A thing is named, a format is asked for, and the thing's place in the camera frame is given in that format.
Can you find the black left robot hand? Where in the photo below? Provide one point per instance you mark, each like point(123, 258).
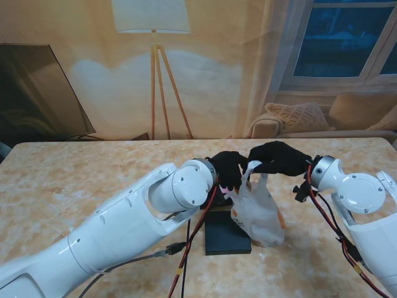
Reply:
point(228, 169)

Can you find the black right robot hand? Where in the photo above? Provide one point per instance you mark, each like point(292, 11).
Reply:
point(280, 159)

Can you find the white plastic bag orange print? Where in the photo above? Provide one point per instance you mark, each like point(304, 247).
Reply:
point(260, 214)

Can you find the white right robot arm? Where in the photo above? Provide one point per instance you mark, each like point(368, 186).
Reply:
point(363, 198)

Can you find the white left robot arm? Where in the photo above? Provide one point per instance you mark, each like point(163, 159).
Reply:
point(108, 232)

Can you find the black gift box pink inside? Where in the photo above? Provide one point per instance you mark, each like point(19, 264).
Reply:
point(221, 200)

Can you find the black gift box lid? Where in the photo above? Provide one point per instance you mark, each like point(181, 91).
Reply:
point(223, 242)

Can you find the beige sofa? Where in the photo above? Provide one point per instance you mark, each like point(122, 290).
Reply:
point(263, 124)

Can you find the knitted beige cushion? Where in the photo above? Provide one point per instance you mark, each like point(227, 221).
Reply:
point(297, 116)

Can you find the tan plain cushion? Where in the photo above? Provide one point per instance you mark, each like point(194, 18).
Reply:
point(387, 122)
point(350, 111)

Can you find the sheer beige curtain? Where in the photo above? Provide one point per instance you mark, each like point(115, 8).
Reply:
point(270, 46)

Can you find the tripod floor lamp white shade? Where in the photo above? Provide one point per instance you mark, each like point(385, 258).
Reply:
point(152, 15)

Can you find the black flat television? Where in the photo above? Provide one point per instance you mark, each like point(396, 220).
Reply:
point(31, 93)

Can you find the dark grey chair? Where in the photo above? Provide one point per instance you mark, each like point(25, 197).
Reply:
point(3, 150)

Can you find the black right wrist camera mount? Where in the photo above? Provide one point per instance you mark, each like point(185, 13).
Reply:
point(302, 192)

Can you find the window with white frame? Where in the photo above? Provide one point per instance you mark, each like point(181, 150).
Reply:
point(335, 40)

